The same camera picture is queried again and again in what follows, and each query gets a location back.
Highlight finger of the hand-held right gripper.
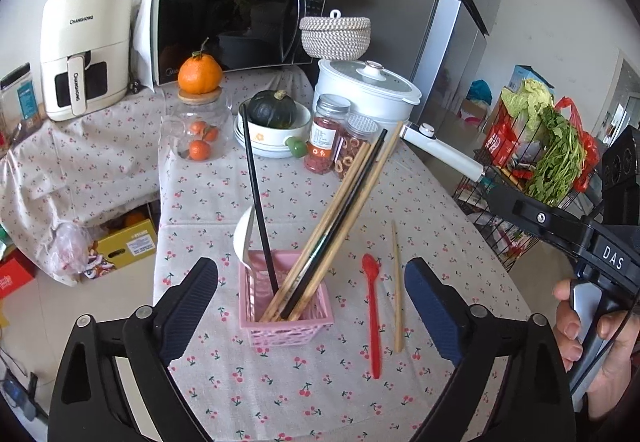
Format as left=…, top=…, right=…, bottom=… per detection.
left=486, top=185, right=586, bottom=253

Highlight red flat box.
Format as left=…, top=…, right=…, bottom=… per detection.
left=0, top=256, right=37, bottom=299

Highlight napa cabbage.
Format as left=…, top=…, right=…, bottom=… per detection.
left=501, top=78, right=555, bottom=123

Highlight yellow cardboard box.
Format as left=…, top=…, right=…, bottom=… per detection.
left=95, top=218, right=158, bottom=273

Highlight green leafy herbs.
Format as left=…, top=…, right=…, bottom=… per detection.
left=522, top=105, right=588, bottom=208

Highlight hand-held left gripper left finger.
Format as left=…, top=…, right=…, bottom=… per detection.
left=47, top=256, right=221, bottom=442

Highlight woven basket with lid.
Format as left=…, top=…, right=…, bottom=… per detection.
left=299, top=10, right=372, bottom=60

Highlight jar of dried fruit rings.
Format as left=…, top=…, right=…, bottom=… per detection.
left=334, top=112, right=378, bottom=180

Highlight white dish with green handle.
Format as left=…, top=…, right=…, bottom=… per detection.
left=234, top=115, right=310, bottom=159

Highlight glass jar wooden lid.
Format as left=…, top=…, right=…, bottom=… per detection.
left=162, top=90, right=236, bottom=162

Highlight blue box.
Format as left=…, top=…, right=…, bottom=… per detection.
left=509, top=65, right=556, bottom=93

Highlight person's right hand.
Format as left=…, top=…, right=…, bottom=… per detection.
left=552, top=278, right=640, bottom=420

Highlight red plastic bag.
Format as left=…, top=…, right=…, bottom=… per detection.
left=552, top=96, right=601, bottom=193

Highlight dark green squash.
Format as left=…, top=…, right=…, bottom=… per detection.
left=248, top=90, right=300, bottom=129

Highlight black microwave oven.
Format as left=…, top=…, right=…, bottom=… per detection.
left=150, top=0, right=331, bottom=88

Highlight bundle of chopsticks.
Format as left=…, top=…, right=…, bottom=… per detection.
left=294, top=121, right=404, bottom=322

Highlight clear canister teal label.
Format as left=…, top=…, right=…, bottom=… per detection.
left=0, top=63, right=43, bottom=133

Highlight black wire rack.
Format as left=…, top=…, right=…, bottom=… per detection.
left=452, top=92, right=611, bottom=273

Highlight white bowl flower print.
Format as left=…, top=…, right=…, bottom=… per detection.
left=239, top=98, right=312, bottom=147

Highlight white air fryer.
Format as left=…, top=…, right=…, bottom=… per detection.
left=40, top=0, right=136, bottom=122

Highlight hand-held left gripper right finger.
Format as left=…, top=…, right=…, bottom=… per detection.
left=404, top=256, right=586, bottom=442

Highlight pink plastic basket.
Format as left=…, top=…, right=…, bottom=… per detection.
left=238, top=249, right=335, bottom=348

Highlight red plastic spoon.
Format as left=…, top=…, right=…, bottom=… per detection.
left=361, top=253, right=383, bottom=380

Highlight black chopstick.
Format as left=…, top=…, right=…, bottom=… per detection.
left=280, top=128, right=388, bottom=320
left=240, top=103, right=280, bottom=295

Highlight blue bag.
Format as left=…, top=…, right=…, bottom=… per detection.
left=467, top=80, right=493, bottom=103

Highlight white plastic spoon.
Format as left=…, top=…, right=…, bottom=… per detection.
left=233, top=206, right=273, bottom=273

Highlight large orange with leaf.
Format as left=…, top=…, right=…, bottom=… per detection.
left=177, top=38, right=224, bottom=94

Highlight white electric pot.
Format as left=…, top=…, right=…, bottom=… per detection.
left=312, top=58, right=486, bottom=183

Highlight wooden chopstick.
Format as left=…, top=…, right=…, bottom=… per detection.
left=259, top=142, right=373, bottom=322
left=287, top=137, right=393, bottom=322
left=267, top=145, right=380, bottom=322
left=391, top=219, right=405, bottom=354

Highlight clear plastic bag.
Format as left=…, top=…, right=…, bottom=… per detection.
left=50, top=221, right=101, bottom=283

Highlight white pot lid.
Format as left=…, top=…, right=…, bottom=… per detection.
left=320, top=60, right=422, bottom=99

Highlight jar of red dried fruit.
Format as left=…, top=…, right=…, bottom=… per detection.
left=304, top=94, right=352, bottom=175

